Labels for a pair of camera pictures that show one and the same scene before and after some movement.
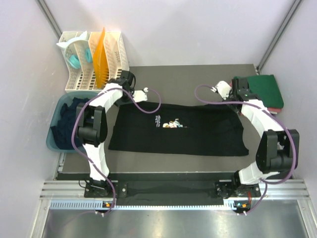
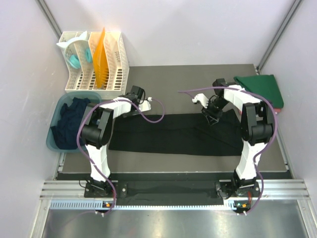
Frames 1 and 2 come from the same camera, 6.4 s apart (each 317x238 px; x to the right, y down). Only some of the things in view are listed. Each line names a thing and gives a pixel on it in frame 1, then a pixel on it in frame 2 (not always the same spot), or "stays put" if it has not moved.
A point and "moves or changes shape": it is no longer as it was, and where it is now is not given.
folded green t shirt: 265,87 stays put
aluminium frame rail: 75,190 stays put
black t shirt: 195,129 moves or changes shape
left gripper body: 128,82 -> 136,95
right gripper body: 232,95 -> 214,109
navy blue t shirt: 61,134 stays put
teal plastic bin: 66,98 stays put
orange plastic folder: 100,63 stays put
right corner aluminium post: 278,35 stays put
